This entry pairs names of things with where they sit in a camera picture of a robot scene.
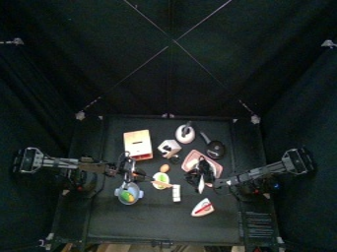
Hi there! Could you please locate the white round plate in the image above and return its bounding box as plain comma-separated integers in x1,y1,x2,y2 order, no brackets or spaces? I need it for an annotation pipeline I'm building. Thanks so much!
151,171,173,191

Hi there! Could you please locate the white sushi print box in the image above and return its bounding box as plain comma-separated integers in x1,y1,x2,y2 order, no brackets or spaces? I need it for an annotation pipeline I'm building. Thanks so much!
171,184,184,203

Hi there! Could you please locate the orange wooden stick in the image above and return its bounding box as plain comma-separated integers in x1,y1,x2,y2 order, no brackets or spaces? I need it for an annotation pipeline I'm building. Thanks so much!
150,179,175,190

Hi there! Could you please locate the black toy frying pan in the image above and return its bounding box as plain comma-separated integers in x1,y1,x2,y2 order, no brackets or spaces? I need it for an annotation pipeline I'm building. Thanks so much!
200,131,228,160

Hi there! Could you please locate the green yellow toy food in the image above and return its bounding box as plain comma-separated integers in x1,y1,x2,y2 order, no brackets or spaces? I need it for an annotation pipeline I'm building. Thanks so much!
121,190,137,204

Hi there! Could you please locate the white red wedge toy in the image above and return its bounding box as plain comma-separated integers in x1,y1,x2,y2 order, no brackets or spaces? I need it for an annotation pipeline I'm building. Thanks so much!
190,197,216,219

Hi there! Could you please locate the wooden box red drawer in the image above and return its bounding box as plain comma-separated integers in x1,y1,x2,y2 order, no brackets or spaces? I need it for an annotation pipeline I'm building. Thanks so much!
123,129,155,161

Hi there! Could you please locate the pale wooden knife block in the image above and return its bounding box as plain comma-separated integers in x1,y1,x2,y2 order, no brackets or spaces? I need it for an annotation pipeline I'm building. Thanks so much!
157,139,184,159

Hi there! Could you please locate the black table edge camera mount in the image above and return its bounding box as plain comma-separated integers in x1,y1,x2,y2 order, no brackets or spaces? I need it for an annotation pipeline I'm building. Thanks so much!
150,239,175,249

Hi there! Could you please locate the thin diagonal brace cord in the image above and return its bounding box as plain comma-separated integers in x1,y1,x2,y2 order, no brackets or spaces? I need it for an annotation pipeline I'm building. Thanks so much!
78,0,234,114
122,0,261,121

